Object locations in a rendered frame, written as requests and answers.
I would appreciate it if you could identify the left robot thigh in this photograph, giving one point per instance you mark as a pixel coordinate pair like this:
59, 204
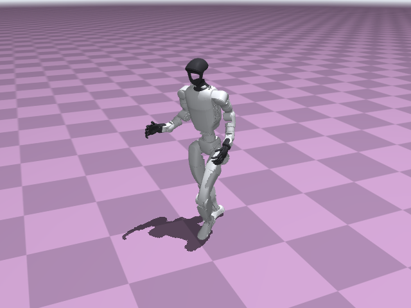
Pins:
211, 173

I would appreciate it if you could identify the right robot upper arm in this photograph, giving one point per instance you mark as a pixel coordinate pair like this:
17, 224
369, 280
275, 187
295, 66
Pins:
184, 113

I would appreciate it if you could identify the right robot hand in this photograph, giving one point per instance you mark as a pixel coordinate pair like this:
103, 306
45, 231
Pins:
153, 128

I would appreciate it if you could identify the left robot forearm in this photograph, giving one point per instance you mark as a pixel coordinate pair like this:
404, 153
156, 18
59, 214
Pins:
229, 129

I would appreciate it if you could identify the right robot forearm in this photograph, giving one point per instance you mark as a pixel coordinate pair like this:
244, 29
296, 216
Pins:
170, 126

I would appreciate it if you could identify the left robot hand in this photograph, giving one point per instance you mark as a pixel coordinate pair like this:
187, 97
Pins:
223, 152

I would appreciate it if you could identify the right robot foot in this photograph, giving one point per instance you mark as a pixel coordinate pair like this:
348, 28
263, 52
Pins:
218, 212

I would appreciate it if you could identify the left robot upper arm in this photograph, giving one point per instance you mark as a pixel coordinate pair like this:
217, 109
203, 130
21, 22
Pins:
221, 98

